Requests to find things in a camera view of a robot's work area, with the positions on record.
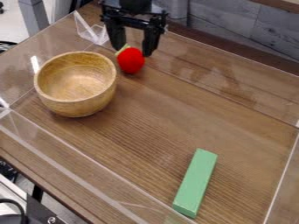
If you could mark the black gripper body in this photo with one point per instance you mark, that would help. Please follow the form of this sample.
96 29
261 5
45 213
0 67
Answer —
138 14

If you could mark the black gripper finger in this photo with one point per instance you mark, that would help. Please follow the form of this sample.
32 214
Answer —
152 33
116 34

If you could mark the red plush strawberry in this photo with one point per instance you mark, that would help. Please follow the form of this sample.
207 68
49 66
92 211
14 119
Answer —
130 59

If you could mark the wooden bowl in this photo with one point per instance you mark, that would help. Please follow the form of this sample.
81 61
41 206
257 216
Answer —
76 83

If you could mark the green rectangular block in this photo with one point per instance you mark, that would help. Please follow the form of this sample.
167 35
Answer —
189 195

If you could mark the clear acrylic corner bracket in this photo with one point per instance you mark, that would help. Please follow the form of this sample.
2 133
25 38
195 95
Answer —
92 33

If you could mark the grey post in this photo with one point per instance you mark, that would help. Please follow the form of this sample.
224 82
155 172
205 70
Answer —
33 15

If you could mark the clear acrylic front wall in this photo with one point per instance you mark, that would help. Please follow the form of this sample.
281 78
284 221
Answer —
98 195

